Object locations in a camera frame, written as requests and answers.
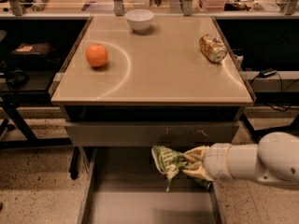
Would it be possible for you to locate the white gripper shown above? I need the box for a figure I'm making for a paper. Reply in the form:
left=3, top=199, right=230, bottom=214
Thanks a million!
left=182, top=143, right=233, bottom=181

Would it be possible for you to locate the green jalapeno chip bag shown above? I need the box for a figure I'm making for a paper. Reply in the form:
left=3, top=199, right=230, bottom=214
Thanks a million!
left=150, top=145, right=213, bottom=192

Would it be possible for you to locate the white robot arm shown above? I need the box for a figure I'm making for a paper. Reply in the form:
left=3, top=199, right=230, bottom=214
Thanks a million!
left=182, top=132, right=299, bottom=186

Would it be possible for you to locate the open middle drawer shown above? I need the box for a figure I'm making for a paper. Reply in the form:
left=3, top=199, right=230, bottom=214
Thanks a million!
left=77, top=147, right=224, bottom=224

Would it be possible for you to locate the grey drawer cabinet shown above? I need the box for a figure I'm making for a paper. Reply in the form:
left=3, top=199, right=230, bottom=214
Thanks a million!
left=50, top=14, right=256, bottom=224

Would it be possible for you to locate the black bag on shelf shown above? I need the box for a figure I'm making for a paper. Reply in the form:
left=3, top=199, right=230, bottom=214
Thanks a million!
left=9, top=43, right=56, bottom=62

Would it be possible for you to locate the black power adapter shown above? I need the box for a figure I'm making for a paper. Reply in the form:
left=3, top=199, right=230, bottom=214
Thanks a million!
left=259, top=68, right=277, bottom=78

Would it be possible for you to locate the orange fruit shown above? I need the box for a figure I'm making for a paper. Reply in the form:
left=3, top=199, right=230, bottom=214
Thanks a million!
left=85, top=44, right=108, bottom=68

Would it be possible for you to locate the white ceramic bowl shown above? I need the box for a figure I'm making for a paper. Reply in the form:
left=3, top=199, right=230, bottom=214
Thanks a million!
left=125, top=9, right=154, bottom=33

